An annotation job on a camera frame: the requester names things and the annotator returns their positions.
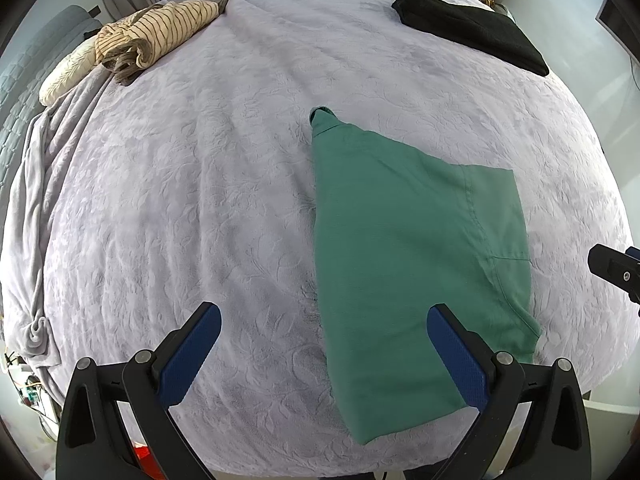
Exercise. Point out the black screen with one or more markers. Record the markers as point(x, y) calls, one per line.
point(622, 27)

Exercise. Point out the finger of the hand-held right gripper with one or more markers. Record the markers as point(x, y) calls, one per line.
point(612, 270)

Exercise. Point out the lavender embossed blanket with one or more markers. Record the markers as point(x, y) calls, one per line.
point(200, 185)

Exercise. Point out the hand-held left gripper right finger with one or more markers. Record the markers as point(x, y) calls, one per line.
point(457, 350)

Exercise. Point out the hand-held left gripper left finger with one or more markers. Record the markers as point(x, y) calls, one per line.
point(192, 347)

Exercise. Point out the grey quilted headboard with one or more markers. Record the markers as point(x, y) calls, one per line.
point(25, 90)

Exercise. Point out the black folded garment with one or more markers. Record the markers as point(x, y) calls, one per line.
point(475, 25)

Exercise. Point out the green work jacket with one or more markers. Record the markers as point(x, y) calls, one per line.
point(400, 260)

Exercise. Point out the red object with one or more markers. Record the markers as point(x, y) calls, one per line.
point(144, 462)

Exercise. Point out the striped beige garment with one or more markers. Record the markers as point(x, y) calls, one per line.
point(155, 27)

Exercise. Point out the white power strip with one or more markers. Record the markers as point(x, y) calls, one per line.
point(27, 390)

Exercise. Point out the cream quilted pillow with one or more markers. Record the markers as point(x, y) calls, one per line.
point(62, 77)

